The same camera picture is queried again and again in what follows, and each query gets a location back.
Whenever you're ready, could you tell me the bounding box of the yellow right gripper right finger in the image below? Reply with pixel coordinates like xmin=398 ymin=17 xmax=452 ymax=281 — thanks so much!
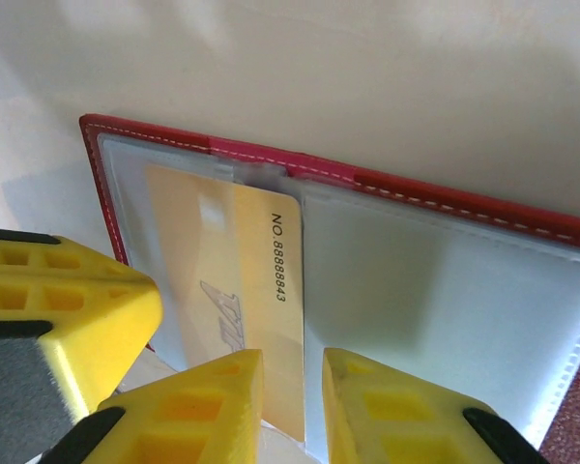
xmin=322 ymin=346 xmax=545 ymax=464

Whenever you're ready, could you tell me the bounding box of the red card holder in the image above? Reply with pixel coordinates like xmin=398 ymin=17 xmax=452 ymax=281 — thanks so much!
xmin=78 ymin=113 xmax=580 ymax=464

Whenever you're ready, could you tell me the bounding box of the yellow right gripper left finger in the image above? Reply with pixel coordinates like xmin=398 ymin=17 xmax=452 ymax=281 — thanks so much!
xmin=43 ymin=347 xmax=265 ymax=464

